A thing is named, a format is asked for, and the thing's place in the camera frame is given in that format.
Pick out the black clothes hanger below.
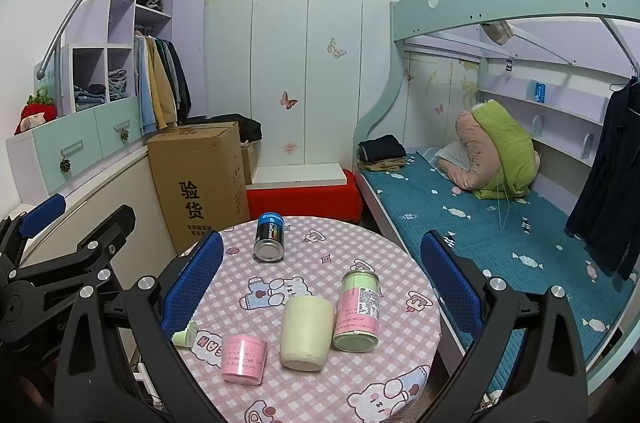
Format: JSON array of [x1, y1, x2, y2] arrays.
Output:
[[609, 63, 640, 92]]

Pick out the white pillow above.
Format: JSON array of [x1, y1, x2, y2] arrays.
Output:
[[433, 140, 474, 174]]

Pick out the beige hanging bag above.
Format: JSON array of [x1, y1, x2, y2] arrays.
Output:
[[480, 20, 515, 47]]

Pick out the light blue hanging shirt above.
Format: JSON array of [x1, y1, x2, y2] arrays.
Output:
[[133, 34, 157, 135]]

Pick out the pink quilt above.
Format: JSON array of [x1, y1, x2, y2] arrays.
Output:
[[442, 110, 507, 192]]

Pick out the folded grey clothes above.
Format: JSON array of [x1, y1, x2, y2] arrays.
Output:
[[107, 68, 130, 102]]

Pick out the cream cup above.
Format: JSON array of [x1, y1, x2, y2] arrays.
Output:
[[279, 295, 336, 372]]

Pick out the stair cabinet with drawers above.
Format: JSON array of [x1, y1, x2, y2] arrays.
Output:
[[6, 0, 207, 209]]

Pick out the dark navy hanging garment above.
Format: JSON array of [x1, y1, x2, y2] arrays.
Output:
[[565, 76, 640, 282]]

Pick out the small cardboard box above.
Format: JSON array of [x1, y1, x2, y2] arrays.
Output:
[[241, 142, 259, 185]]

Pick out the white board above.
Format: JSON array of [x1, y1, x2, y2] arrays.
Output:
[[251, 164, 357, 190]]

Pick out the blue candy print mattress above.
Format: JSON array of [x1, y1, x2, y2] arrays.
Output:
[[360, 147, 639, 395]]

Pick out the folded tan clothes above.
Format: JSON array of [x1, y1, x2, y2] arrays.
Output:
[[357, 156, 410, 177]]

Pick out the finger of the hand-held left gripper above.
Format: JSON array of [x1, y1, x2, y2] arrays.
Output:
[[10, 204, 137, 304], [0, 192, 68, 275]]

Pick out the pink paper cup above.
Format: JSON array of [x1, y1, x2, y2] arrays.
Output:
[[221, 333, 269, 387]]

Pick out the blue can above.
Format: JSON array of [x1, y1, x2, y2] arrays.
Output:
[[253, 212, 287, 263]]

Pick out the green and pink can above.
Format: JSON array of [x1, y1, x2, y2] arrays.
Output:
[[331, 269, 381, 352]]

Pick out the black bag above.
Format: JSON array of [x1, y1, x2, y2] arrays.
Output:
[[220, 113, 263, 144]]

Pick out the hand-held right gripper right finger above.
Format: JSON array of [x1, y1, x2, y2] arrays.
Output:
[[420, 230, 589, 423]]

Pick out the red ottoman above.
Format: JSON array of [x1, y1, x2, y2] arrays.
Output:
[[245, 181, 364, 224]]

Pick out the folded blue clothes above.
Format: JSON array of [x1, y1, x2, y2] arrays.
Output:
[[74, 84, 107, 108]]

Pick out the strawberry plush toy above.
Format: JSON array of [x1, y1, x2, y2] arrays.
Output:
[[14, 85, 59, 135]]

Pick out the green quilt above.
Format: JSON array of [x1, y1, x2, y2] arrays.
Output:
[[472, 100, 537, 200]]

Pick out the large cardboard box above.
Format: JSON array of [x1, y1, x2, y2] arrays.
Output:
[[146, 122, 251, 256]]

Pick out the yellow hanging garment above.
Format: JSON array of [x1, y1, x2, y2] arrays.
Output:
[[147, 37, 179, 130]]

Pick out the dark hanging clothes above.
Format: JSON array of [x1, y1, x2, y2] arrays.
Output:
[[162, 38, 193, 124]]

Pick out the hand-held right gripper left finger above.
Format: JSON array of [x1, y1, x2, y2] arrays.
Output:
[[52, 232, 225, 423]]

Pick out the white wardrobe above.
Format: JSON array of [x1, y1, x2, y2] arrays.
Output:
[[202, 0, 417, 174]]

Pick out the folded black clothes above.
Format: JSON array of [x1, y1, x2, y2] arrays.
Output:
[[357, 134, 407, 163]]

